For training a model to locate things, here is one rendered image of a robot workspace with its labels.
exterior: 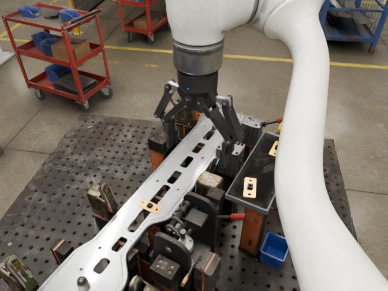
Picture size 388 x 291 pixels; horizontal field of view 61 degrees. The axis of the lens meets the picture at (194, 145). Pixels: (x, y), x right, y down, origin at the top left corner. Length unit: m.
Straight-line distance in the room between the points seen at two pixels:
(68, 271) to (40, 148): 2.23
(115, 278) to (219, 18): 0.81
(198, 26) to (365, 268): 0.39
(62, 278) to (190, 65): 0.79
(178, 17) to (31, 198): 1.44
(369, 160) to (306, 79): 2.75
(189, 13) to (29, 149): 2.89
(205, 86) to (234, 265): 0.97
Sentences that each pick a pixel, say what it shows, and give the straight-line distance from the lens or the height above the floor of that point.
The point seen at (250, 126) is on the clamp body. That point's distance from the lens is 1.49.
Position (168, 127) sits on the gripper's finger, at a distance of 0.72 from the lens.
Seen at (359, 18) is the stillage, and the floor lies 0.33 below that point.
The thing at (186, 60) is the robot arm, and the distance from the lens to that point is 0.57.
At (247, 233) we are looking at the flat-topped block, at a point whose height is 0.83.
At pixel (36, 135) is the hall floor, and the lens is 3.45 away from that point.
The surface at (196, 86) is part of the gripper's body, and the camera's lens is 0.59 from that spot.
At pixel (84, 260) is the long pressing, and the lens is 1.15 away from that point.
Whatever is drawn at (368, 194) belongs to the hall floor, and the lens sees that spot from 2.92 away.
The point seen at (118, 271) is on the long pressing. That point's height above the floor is 1.00.
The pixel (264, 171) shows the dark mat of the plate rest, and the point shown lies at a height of 1.16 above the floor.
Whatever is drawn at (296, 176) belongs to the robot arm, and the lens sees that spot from 0.42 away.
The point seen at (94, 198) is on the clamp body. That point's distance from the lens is 1.25.
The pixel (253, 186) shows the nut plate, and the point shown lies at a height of 1.16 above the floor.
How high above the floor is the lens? 1.94
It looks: 40 degrees down
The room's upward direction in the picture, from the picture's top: straight up
